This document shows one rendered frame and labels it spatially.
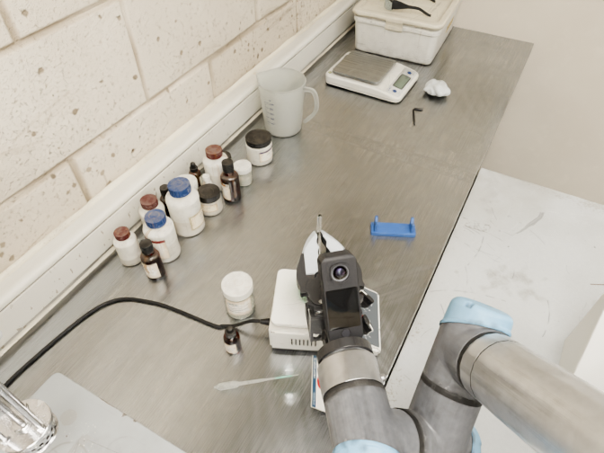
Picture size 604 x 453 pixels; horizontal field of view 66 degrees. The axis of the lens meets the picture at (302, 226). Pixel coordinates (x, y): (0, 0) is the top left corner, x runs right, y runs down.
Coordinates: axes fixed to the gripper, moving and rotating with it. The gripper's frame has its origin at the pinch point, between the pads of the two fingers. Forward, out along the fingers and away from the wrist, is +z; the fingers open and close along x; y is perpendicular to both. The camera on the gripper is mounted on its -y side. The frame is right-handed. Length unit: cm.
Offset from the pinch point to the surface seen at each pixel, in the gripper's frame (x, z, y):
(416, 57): 51, 96, 22
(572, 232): 62, 16, 26
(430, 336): 21.0, -5.0, 26.0
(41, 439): -39.1, -21.1, 9.5
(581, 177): 127, 84, 74
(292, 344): -5.1, -4.6, 23.1
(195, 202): -21.5, 28.2, 16.2
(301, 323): -3.4, -4.1, 17.3
